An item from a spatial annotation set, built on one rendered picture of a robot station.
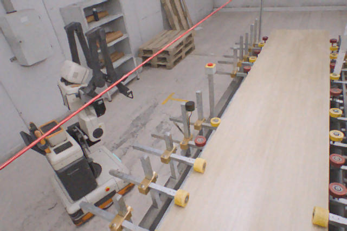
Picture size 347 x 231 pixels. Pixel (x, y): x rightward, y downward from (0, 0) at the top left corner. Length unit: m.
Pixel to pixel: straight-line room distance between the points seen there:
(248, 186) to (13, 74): 3.21
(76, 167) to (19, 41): 1.90
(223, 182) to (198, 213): 0.24
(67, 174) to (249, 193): 1.46
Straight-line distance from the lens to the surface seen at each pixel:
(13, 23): 3.53
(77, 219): 2.54
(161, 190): 1.38
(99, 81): 1.98
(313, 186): 1.53
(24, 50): 3.58
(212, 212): 1.34
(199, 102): 1.87
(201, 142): 1.69
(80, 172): 2.27
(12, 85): 3.79
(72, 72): 2.07
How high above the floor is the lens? 2.02
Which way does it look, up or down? 34 degrees down
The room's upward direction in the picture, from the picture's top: 8 degrees counter-clockwise
